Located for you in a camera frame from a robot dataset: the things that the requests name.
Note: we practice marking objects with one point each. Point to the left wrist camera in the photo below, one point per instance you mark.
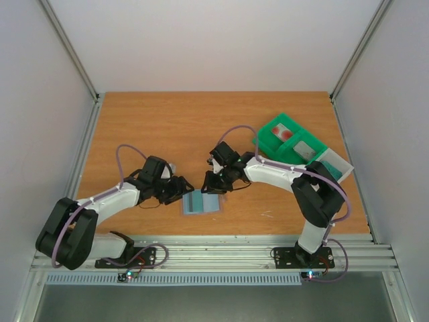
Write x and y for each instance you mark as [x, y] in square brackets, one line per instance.
[169, 170]

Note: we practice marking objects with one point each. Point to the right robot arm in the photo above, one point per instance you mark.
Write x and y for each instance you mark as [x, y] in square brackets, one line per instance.
[318, 195]

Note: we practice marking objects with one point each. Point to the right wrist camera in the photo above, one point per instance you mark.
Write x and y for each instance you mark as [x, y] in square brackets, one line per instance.
[216, 167]

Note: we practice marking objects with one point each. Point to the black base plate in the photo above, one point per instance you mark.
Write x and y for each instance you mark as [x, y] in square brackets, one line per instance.
[146, 258]
[292, 257]

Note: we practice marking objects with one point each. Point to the aluminium frame post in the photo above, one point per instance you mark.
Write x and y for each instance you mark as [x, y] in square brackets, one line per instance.
[361, 46]
[67, 45]

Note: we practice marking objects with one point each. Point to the pink leather card holder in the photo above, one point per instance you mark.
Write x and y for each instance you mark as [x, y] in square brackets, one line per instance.
[212, 203]

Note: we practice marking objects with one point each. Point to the aluminium front rail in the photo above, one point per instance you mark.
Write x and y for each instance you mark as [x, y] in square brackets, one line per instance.
[251, 253]

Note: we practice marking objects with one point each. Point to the small green bin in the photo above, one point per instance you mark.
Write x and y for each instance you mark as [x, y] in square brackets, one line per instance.
[286, 154]

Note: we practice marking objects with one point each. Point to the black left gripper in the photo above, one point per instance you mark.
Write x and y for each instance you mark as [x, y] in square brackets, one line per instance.
[179, 188]

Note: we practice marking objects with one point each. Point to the grey slotted cable duct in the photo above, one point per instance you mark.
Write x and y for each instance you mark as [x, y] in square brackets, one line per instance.
[176, 279]

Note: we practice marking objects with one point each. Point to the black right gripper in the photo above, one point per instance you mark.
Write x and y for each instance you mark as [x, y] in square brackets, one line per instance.
[218, 179]

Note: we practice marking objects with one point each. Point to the teal card stack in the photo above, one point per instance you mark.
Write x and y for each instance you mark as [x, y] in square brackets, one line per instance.
[334, 172]

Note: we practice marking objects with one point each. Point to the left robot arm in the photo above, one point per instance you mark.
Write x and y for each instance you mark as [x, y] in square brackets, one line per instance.
[69, 236]

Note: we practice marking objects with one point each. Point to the aluminium frame post right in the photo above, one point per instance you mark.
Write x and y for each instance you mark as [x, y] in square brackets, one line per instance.
[361, 46]

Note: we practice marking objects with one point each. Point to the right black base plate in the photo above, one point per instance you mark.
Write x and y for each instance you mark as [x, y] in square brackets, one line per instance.
[292, 257]

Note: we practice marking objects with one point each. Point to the aluminium frame post left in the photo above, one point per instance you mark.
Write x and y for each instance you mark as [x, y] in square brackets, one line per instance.
[67, 45]

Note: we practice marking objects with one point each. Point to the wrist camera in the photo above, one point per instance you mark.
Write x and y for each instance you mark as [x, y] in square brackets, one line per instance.
[216, 167]
[169, 170]

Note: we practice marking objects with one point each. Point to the large green bin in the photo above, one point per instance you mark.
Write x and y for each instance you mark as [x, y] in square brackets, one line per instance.
[268, 143]

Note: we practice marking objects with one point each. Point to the red circle card stack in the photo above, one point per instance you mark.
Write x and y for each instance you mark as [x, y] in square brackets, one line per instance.
[282, 132]

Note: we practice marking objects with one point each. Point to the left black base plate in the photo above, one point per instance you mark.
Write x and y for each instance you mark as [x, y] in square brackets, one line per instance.
[146, 258]

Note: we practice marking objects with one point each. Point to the white bin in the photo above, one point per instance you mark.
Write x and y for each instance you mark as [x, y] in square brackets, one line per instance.
[337, 161]

